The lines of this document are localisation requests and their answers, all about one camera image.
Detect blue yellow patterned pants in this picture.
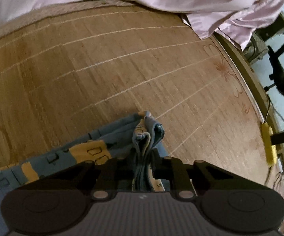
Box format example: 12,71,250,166
0,111,168,235

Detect yellow power strip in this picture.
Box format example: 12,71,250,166
261,123,278,167

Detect brown bamboo bed mat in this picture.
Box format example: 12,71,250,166
0,0,284,199

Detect wooden bed frame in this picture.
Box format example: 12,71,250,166
212,34,284,174

